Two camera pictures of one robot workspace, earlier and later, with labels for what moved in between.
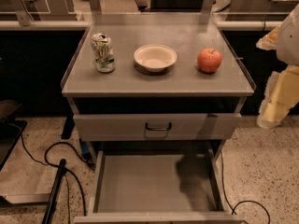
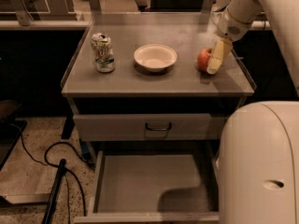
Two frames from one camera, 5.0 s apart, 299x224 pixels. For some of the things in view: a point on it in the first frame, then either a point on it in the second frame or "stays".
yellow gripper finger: x=281 y=95 → x=220 y=49
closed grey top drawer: x=157 y=127 stays
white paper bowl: x=155 y=58 stays
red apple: x=209 y=60 stays
